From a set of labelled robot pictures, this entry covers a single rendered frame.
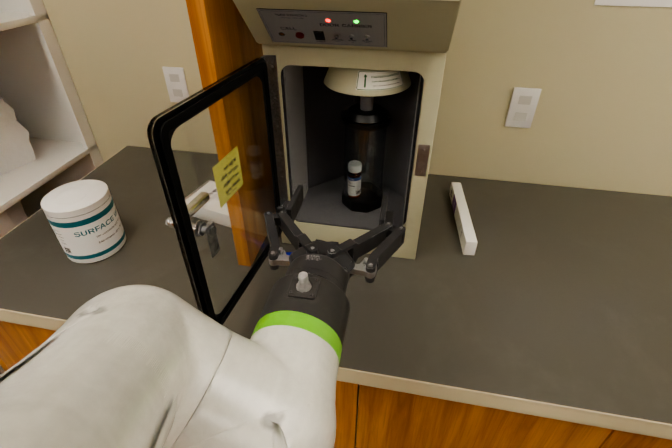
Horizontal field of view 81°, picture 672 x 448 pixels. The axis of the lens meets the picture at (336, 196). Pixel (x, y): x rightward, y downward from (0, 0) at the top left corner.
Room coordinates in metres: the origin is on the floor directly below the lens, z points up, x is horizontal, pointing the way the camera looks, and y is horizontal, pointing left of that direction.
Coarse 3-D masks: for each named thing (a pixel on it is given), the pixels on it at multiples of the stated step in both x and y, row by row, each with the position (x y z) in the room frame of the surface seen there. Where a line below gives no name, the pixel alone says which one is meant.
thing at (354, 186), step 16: (352, 128) 0.76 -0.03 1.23; (384, 128) 0.78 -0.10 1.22; (352, 144) 0.77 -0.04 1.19; (368, 144) 0.76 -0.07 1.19; (384, 144) 0.78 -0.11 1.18; (352, 160) 0.77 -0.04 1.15; (368, 160) 0.76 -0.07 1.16; (352, 176) 0.77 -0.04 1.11; (368, 176) 0.76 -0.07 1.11; (352, 192) 0.76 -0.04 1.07; (368, 192) 0.76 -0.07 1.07
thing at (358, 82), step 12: (336, 72) 0.76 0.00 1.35; (348, 72) 0.74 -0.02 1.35; (360, 72) 0.73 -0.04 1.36; (372, 72) 0.73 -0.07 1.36; (384, 72) 0.73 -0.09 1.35; (396, 72) 0.74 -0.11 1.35; (336, 84) 0.74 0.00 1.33; (348, 84) 0.73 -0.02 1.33; (360, 84) 0.72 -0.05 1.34; (372, 84) 0.72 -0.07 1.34; (384, 84) 0.72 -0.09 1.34; (396, 84) 0.73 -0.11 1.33; (408, 84) 0.76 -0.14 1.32; (372, 96) 0.71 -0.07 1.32
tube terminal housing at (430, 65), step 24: (264, 48) 0.73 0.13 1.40; (288, 48) 0.72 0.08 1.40; (312, 48) 0.72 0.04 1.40; (336, 48) 0.71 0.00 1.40; (432, 72) 0.68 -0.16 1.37; (432, 96) 0.68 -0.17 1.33; (432, 120) 0.68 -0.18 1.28; (432, 144) 0.68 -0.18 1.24; (288, 192) 0.73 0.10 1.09; (408, 216) 0.68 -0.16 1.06; (288, 240) 0.73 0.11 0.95; (312, 240) 0.72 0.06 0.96; (336, 240) 0.71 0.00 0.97; (408, 240) 0.68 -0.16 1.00
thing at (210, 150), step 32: (192, 96) 0.51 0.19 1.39; (256, 96) 0.67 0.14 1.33; (192, 128) 0.49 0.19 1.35; (224, 128) 0.56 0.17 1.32; (256, 128) 0.65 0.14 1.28; (192, 160) 0.48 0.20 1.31; (224, 160) 0.55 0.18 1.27; (256, 160) 0.64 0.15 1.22; (192, 192) 0.46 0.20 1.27; (224, 192) 0.53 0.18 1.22; (256, 192) 0.63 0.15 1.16; (192, 224) 0.45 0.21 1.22; (224, 224) 0.52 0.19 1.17; (256, 224) 0.61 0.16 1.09; (224, 256) 0.50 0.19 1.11; (256, 256) 0.59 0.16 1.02; (192, 288) 0.43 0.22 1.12; (224, 288) 0.48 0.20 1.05
